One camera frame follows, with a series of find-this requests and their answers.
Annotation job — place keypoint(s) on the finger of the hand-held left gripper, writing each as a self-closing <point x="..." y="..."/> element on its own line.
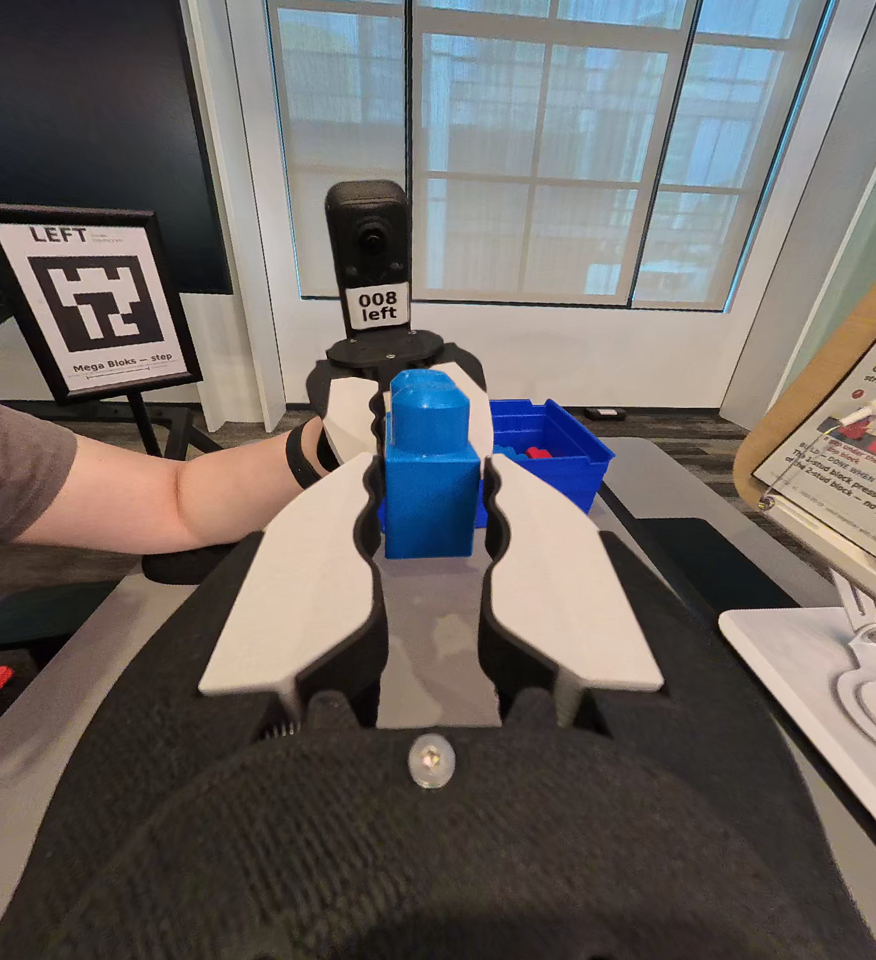
<point x="351" y="420"/>
<point x="475" y="412"/>

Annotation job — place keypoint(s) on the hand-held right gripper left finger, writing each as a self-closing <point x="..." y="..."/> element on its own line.
<point x="295" y="600"/>

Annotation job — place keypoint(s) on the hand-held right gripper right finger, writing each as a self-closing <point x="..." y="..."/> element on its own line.
<point x="565" y="600"/>

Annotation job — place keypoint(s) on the pile of colourful toy blocks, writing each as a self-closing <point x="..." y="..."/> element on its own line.
<point x="535" y="452"/>

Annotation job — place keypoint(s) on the blue two-stud block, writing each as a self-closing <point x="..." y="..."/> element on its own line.
<point x="430" y="495"/>

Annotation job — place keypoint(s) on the blue plastic bin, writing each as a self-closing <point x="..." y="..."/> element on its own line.
<point x="558" y="469"/>

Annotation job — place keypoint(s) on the person's left forearm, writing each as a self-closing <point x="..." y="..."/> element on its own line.
<point x="145" y="495"/>

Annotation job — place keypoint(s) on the black wristwatch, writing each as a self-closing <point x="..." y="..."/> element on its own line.
<point x="303" y="450"/>

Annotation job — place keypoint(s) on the black armrest pad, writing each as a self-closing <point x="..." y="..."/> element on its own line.
<point x="183" y="562"/>

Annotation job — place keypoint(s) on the small black flat device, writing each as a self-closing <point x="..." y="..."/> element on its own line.
<point x="604" y="413"/>

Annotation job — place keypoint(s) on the black desk mat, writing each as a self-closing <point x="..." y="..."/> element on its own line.
<point x="707" y="555"/>

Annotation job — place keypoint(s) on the black sign easel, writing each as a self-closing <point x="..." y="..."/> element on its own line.
<point x="153" y="427"/>

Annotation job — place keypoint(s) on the white stand base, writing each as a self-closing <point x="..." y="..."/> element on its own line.
<point x="782" y="660"/>

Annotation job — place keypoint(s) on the framed marker code sign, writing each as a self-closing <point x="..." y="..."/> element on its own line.
<point x="93" y="300"/>

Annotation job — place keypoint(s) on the large black display panel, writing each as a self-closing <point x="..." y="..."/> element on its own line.
<point x="93" y="112"/>

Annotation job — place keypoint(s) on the metal poster bracket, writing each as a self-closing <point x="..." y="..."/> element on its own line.
<point x="865" y="622"/>

